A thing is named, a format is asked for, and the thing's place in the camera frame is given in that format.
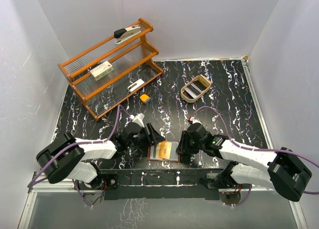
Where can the cream oval card tray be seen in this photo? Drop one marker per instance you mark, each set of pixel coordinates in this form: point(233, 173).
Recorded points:
point(205, 81)

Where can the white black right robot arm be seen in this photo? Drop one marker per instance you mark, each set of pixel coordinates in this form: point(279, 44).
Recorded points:
point(281, 171)

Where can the orange wooden shelf rack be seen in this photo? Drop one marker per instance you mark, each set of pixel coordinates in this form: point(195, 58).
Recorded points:
point(132, 60)

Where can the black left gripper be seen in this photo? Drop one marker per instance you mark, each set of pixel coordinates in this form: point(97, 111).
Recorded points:
point(153, 137)

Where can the brown leather card holder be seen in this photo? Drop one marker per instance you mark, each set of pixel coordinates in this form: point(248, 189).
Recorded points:
point(174, 156)

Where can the black white stapler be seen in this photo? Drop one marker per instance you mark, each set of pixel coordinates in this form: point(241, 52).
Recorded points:
point(124, 34)

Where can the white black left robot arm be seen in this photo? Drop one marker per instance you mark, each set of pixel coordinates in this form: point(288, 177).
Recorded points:
point(67, 158)

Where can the gold credit card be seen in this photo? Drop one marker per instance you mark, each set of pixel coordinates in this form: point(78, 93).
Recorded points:
point(155, 152)

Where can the yellow credit card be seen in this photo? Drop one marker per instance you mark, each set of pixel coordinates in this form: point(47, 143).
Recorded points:
point(165, 149)

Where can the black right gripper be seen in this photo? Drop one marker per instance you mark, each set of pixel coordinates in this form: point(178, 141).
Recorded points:
point(184, 147)

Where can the white staples box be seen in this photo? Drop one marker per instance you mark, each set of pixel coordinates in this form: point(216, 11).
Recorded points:
point(101, 70)

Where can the yellow grey eraser block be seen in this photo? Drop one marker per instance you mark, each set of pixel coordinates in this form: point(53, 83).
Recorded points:
point(145, 98)

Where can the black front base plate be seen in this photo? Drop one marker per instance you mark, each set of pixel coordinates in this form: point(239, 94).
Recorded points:
point(159, 183)

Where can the small white black device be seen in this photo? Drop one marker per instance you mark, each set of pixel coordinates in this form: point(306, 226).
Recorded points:
point(135, 85)

